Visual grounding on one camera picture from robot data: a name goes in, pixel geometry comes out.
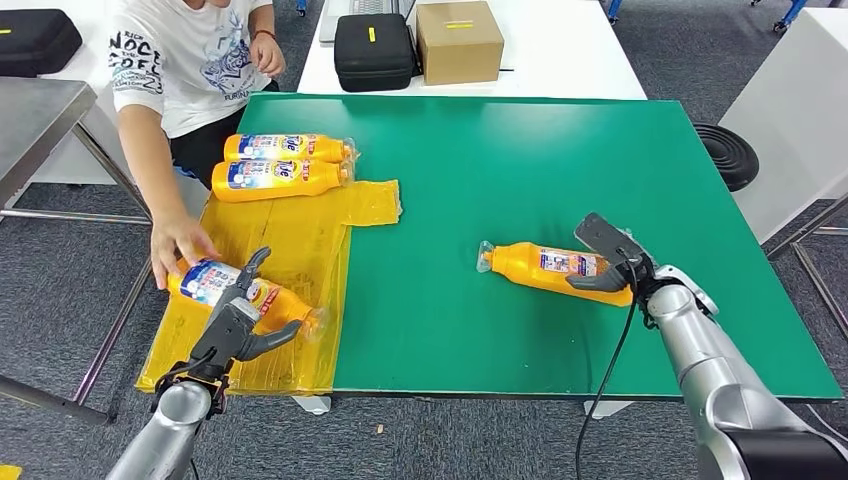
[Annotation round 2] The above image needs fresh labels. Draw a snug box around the white desk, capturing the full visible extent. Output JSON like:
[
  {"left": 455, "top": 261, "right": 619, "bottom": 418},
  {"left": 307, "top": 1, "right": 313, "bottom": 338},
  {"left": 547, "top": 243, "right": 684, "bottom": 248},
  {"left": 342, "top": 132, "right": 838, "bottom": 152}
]
[
  {"left": 0, "top": 0, "right": 212, "bottom": 220},
  {"left": 296, "top": 0, "right": 648, "bottom": 101},
  {"left": 718, "top": 7, "right": 848, "bottom": 245}
]

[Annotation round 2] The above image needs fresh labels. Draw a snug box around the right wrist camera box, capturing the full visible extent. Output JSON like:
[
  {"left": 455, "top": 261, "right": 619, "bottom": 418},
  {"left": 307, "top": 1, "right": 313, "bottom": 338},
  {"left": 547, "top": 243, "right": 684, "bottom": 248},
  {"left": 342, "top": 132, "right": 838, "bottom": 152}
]
[{"left": 573, "top": 212, "right": 649, "bottom": 268}]

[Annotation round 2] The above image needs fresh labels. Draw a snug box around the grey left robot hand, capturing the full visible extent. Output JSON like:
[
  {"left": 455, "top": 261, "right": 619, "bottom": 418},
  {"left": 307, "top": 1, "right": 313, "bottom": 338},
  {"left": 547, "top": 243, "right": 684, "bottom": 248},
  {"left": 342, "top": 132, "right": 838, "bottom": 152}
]
[{"left": 208, "top": 246, "right": 304, "bottom": 363}]

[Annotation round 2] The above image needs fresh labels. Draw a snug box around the steel table with legs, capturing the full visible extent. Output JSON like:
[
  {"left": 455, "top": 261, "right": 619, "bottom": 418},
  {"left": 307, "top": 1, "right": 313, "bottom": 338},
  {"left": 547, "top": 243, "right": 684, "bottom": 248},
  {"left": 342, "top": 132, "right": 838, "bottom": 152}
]
[{"left": 0, "top": 77, "right": 187, "bottom": 427}]

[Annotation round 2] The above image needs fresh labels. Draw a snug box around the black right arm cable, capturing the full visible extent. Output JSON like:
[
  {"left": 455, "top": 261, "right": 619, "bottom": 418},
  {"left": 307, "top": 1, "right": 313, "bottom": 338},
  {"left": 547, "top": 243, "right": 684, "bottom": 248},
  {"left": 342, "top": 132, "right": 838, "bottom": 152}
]
[{"left": 573, "top": 261, "right": 641, "bottom": 480}]

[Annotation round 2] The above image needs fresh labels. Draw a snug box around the person's left hand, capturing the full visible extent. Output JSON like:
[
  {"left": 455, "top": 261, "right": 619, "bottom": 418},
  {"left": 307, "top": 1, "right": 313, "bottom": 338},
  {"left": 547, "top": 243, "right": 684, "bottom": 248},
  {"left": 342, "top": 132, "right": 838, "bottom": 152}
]
[{"left": 249, "top": 31, "right": 287, "bottom": 80}]

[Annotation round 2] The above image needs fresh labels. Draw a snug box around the orange detergent bottle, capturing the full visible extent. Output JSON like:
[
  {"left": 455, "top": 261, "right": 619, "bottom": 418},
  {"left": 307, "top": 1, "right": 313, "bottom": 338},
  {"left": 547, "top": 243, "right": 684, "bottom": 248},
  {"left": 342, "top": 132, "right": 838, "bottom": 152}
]
[
  {"left": 476, "top": 240, "right": 635, "bottom": 309},
  {"left": 165, "top": 258, "right": 327, "bottom": 340},
  {"left": 223, "top": 133, "right": 360, "bottom": 165},
  {"left": 211, "top": 158, "right": 356, "bottom": 204}
]

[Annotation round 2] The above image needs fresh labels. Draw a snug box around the black ribbed round stool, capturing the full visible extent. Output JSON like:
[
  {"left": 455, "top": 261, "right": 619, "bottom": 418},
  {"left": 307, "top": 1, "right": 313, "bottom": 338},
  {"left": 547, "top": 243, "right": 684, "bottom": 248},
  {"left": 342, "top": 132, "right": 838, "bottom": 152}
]
[{"left": 693, "top": 122, "right": 761, "bottom": 193}]

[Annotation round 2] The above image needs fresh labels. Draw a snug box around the white table foot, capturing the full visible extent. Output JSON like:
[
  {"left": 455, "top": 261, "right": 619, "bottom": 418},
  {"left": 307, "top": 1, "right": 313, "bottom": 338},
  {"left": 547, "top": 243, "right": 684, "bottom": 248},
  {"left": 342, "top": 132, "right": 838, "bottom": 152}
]
[
  {"left": 291, "top": 395, "right": 333, "bottom": 417},
  {"left": 584, "top": 400, "right": 636, "bottom": 421}
]

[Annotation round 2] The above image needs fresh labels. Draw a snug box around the blue cart frame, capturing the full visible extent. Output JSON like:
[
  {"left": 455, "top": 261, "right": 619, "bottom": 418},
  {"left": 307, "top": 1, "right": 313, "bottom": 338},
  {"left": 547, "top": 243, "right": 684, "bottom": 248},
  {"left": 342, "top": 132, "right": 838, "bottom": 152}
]
[{"left": 748, "top": 0, "right": 811, "bottom": 34}]

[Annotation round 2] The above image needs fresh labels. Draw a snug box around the brown cardboard box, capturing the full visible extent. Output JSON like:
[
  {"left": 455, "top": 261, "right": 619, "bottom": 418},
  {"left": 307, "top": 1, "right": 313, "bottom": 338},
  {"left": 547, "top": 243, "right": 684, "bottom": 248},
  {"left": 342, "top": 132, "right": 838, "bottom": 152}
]
[{"left": 415, "top": 0, "right": 505, "bottom": 87}]

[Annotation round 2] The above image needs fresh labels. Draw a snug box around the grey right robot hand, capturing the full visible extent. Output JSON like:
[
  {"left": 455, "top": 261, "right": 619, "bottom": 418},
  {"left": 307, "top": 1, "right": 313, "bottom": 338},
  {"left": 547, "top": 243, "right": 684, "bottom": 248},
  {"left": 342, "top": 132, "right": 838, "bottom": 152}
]
[{"left": 566, "top": 254, "right": 657, "bottom": 295}]

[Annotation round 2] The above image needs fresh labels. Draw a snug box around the black zippered case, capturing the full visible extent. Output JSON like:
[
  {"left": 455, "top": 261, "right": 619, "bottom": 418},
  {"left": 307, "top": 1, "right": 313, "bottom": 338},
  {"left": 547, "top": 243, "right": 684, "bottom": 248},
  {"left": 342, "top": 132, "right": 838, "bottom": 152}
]
[
  {"left": 333, "top": 13, "right": 417, "bottom": 93},
  {"left": 0, "top": 8, "right": 84, "bottom": 79}
]

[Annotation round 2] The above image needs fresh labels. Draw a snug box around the person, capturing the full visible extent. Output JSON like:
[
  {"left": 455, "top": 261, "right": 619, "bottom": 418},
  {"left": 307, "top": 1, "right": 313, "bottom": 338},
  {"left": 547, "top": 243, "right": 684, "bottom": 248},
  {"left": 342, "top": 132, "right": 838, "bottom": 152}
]
[{"left": 109, "top": 0, "right": 288, "bottom": 291}]

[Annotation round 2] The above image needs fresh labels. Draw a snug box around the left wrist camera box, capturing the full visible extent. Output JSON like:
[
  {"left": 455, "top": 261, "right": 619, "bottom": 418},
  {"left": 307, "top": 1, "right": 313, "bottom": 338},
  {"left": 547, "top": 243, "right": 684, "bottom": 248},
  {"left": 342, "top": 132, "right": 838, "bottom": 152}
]
[{"left": 188, "top": 298, "right": 262, "bottom": 374}]

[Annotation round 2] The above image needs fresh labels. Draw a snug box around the black floor cable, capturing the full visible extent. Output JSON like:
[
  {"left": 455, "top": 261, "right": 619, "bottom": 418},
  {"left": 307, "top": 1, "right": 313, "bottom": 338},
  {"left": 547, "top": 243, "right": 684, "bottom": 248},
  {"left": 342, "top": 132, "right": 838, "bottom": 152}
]
[{"left": 804, "top": 404, "right": 848, "bottom": 446}]

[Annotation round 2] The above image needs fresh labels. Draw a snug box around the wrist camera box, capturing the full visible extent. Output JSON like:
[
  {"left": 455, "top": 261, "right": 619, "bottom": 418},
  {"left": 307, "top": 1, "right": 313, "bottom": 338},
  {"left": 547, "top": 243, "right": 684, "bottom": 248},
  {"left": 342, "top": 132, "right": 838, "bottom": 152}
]
[
  {"left": 188, "top": 298, "right": 262, "bottom": 374},
  {"left": 573, "top": 212, "right": 649, "bottom": 268}
]

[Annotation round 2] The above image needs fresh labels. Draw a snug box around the steel table frame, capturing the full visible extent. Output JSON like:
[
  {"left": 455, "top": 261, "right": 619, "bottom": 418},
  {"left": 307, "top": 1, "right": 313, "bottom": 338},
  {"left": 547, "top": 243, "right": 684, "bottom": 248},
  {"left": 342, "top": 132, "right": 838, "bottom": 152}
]
[{"left": 765, "top": 192, "right": 848, "bottom": 339}]

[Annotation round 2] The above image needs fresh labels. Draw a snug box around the yellow plastic-wrapped cardboard sheet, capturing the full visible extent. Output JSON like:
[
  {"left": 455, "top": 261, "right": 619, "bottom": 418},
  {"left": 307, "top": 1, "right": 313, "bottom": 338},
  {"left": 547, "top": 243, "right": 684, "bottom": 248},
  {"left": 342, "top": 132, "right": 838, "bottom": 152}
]
[{"left": 135, "top": 178, "right": 403, "bottom": 397}]

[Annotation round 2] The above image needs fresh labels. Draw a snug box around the person's right hand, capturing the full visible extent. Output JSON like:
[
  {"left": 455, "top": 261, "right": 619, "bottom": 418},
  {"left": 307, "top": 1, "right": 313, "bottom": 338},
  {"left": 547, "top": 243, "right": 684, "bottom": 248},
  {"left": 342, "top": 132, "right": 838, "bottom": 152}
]
[{"left": 149, "top": 215, "right": 224, "bottom": 291}]

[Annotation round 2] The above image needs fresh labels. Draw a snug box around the green table board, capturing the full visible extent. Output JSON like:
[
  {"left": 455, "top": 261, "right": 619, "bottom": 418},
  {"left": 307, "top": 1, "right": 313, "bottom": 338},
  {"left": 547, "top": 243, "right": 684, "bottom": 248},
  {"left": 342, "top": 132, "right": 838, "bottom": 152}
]
[{"left": 237, "top": 92, "right": 845, "bottom": 403}]

